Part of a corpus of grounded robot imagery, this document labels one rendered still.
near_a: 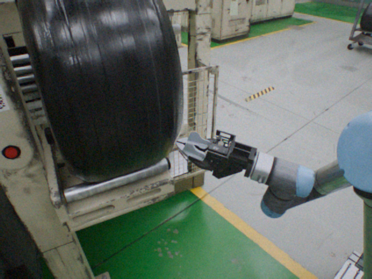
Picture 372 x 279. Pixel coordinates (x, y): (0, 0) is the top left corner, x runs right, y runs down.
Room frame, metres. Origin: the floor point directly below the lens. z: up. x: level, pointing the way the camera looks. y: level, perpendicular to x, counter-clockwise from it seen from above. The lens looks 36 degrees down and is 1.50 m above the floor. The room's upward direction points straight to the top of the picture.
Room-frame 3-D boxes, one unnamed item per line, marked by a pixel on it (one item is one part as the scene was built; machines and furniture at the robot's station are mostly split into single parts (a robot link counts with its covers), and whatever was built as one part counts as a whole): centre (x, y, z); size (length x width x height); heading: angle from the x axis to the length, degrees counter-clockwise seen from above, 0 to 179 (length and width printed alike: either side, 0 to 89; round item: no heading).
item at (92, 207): (0.62, 0.21, 0.83); 0.36 x 0.09 x 0.06; 118
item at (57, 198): (0.66, 0.44, 0.90); 0.40 x 0.03 x 0.10; 28
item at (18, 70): (0.98, 0.65, 1.05); 0.20 x 0.15 x 0.30; 118
